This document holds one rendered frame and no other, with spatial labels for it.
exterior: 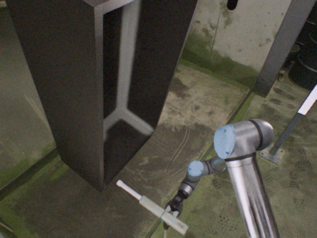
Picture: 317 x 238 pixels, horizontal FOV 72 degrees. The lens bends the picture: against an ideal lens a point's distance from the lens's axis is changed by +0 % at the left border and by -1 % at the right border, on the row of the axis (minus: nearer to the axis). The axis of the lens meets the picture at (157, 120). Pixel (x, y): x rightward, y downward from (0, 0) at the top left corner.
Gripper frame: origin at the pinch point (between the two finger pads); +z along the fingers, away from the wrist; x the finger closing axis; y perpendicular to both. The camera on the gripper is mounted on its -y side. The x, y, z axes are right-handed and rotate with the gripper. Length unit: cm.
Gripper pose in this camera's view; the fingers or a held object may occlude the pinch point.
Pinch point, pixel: (166, 220)
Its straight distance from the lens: 137.4
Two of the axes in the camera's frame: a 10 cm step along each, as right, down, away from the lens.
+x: -8.3, -4.4, 3.3
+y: -0.4, 6.4, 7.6
